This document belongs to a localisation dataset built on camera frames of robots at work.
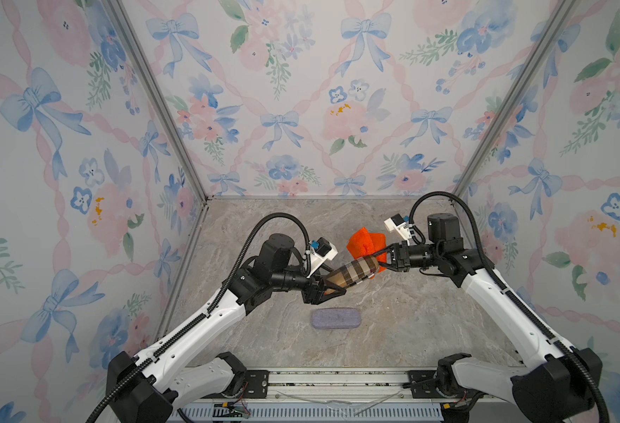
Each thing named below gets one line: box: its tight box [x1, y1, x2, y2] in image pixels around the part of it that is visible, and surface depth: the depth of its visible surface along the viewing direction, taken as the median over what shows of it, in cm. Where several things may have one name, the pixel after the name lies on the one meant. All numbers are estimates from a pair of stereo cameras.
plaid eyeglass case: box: [324, 255, 380, 296], surface depth 64 cm
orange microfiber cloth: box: [346, 227, 388, 280], surface depth 69 cm
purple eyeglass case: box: [310, 307, 362, 329], surface depth 85 cm
